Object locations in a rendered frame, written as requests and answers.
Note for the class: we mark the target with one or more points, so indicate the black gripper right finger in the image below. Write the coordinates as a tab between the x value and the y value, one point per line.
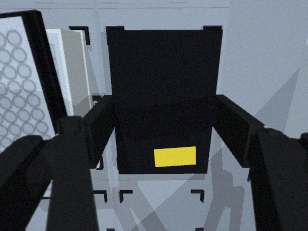
279	184

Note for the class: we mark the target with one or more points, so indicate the grey deck plate with bays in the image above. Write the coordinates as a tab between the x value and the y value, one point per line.
264	47

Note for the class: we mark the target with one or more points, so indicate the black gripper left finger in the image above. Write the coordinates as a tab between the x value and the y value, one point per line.
28	165

